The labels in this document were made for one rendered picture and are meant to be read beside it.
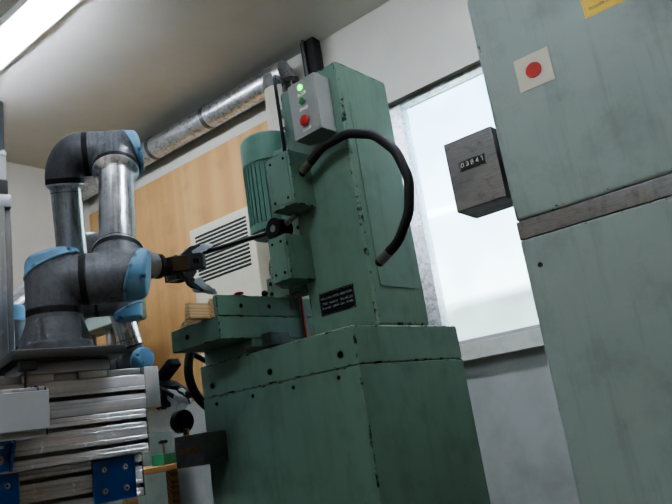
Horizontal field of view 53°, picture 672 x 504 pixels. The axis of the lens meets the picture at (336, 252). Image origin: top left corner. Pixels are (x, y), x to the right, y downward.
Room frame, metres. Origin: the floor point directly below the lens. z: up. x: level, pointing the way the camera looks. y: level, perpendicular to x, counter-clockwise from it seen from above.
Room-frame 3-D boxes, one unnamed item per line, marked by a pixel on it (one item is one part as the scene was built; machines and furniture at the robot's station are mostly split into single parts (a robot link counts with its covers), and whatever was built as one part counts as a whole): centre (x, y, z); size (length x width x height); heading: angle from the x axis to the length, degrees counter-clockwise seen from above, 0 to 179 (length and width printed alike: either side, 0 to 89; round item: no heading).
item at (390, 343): (1.87, 0.07, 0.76); 0.57 x 0.45 x 0.09; 50
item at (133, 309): (1.74, 0.59, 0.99); 0.11 x 0.08 x 0.11; 104
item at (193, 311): (1.88, 0.22, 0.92); 0.55 x 0.02 x 0.04; 140
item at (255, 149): (1.95, 0.16, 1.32); 0.18 x 0.18 x 0.31
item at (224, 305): (1.92, 0.13, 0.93); 0.60 x 0.02 x 0.06; 140
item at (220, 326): (2.01, 0.25, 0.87); 0.61 x 0.30 x 0.06; 140
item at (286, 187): (1.69, 0.09, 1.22); 0.09 x 0.08 x 0.15; 50
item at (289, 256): (1.71, 0.12, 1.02); 0.09 x 0.07 x 0.12; 140
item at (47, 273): (1.42, 0.62, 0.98); 0.13 x 0.12 x 0.14; 104
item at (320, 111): (1.63, 0.01, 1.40); 0.10 x 0.06 x 0.16; 50
